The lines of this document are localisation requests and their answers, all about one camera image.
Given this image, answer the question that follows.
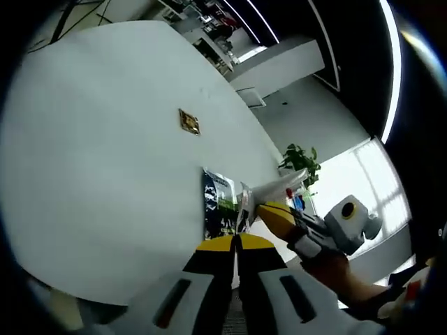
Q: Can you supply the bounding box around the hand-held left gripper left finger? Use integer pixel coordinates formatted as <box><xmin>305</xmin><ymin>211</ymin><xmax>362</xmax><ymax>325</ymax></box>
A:
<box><xmin>111</xmin><ymin>234</ymin><xmax>235</xmax><ymax>335</ymax></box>

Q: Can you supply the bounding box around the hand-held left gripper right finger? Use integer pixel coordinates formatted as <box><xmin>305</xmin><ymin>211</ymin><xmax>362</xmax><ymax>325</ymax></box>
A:
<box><xmin>237</xmin><ymin>232</ymin><xmax>385</xmax><ymax>335</ymax></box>

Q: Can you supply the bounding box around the white skincare tube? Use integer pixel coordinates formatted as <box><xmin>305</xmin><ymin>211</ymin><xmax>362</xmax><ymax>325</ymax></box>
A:
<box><xmin>251</xmin><ymin>169</ymin><xmax>310</xmax><ymax>196</ymax></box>

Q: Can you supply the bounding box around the green black skincare sachet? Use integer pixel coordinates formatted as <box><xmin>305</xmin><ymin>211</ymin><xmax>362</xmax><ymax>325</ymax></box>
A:
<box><xmin>201</xmin><ymin>167</ymin><xmax>242</xmax><ymax>241</ymax></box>

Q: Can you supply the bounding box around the gold skincare sachet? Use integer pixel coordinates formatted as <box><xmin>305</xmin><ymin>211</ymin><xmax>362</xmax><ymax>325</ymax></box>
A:
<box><xmin>177</xmin><ymin>107</ymin><xmax>202</xmax><ymax>136</ymax></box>

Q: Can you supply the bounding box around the person's right hand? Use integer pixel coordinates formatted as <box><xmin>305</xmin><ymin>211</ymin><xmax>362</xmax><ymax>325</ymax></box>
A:
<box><xmin>300</xmin><ymin>248</ymin><xmax>351</xmax><ymax>295</ymax></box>

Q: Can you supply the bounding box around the potted green plant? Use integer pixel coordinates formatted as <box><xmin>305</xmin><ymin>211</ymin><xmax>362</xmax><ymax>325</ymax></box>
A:
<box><xmin>278</xmin><ymin>143</ymin><xmax>322</xmax><ymax>197</ymax></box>

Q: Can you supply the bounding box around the white plush toy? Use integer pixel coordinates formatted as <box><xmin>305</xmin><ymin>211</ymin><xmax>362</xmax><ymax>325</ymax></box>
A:
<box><xmin>379</xmin><ymin>258</ymin><xmax>441</xmax><ymax>320</ymax></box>

